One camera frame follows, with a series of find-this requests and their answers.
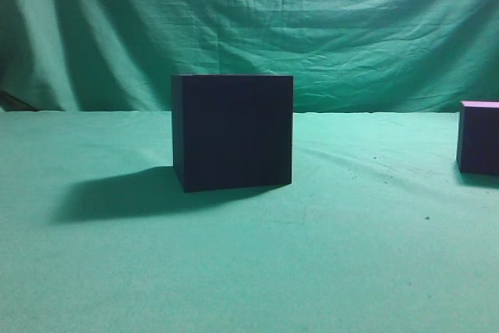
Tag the purple cube block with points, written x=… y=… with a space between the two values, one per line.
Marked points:
x=477 y=149

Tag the dark cube groove box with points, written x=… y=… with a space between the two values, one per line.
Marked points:
x=232 y=131

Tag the green cloth backdrop and cover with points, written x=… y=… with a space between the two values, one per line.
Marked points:
x=378 y=232

